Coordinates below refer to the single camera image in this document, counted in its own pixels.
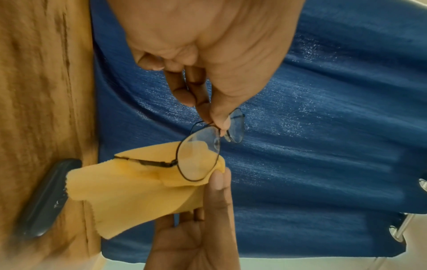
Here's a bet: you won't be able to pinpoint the silver curtain rod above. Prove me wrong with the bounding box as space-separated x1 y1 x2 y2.
388 177 427 242

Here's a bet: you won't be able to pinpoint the yellow cleaning cloth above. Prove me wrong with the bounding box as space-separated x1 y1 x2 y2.
64 141 227 240

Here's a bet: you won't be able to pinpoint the person's right hand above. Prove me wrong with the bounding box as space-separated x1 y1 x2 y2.
143 168 242 270

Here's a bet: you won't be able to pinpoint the round black-framed eyeglasses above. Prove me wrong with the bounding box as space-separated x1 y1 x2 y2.
113 107 246 183

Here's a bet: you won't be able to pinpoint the blue curtain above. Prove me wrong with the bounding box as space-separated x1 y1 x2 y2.
88 0 427 264

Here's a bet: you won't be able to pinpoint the dark blue glasses case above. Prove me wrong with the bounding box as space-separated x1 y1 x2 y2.
14 158 83 239

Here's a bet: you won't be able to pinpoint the person's left hand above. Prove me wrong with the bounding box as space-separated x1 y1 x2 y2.
106 0 306 130

